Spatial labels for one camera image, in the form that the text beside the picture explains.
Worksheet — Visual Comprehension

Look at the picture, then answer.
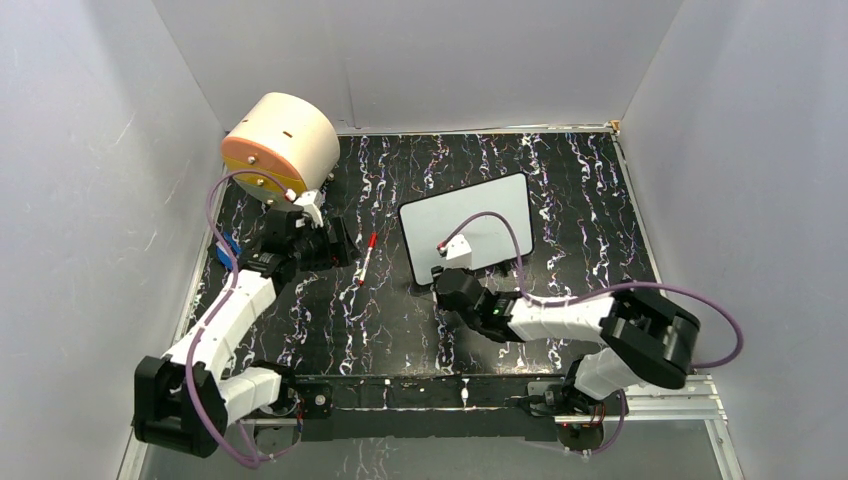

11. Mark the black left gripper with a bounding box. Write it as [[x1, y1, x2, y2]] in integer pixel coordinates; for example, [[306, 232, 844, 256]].
[[291, 218, 361, 273]]

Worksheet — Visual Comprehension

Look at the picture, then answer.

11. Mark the white marker red cap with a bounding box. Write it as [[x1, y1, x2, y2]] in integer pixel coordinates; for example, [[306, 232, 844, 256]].
[[356, 232, 378, 286]]

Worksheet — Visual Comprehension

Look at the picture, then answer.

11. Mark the white board black frame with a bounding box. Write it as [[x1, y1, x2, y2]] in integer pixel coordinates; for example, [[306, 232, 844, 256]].
[[398, 172, 535, 286]]

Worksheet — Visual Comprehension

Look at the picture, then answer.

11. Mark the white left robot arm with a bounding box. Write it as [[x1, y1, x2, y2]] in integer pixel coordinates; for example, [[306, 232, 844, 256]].
[[132, 211, 360, 458]]

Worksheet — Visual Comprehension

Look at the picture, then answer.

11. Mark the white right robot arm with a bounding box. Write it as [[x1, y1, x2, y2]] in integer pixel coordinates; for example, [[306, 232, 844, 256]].
[[434, 268, 701, 416]]

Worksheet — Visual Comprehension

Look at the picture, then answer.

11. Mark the blue white eraser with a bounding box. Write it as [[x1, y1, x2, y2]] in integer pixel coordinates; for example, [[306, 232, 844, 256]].
[[213, 232, 241, 272]]

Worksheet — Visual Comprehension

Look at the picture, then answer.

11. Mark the cream cylindrical drawer box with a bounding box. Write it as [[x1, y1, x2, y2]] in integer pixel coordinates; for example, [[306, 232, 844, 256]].
[[220, 92, 340, 211]]

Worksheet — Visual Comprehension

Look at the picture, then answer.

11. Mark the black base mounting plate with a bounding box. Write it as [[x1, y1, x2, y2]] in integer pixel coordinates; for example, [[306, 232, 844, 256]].
[[296, 374, 562, 442]]

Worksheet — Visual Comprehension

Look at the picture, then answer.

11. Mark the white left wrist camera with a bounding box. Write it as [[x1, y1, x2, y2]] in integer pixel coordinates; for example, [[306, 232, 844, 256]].
[[284, 189, 324, 227]]

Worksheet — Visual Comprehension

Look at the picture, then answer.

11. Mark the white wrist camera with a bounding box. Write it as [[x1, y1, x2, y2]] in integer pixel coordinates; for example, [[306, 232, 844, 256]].
[[284, 189, 324, 227], [437, 234, 472, 269]]

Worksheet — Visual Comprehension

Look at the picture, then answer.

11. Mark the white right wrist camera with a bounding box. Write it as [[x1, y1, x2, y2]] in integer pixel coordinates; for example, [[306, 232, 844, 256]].
[[437, 234, 472, 269]]

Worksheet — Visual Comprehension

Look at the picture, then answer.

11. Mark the aluminium frame rail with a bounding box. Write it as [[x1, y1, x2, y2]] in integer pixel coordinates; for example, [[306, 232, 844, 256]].
[[132, 374, 730, 427]]

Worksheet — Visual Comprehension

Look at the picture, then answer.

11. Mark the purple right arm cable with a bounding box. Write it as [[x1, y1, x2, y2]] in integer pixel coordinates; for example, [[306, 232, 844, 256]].
[[437, 211, 745, 457]]

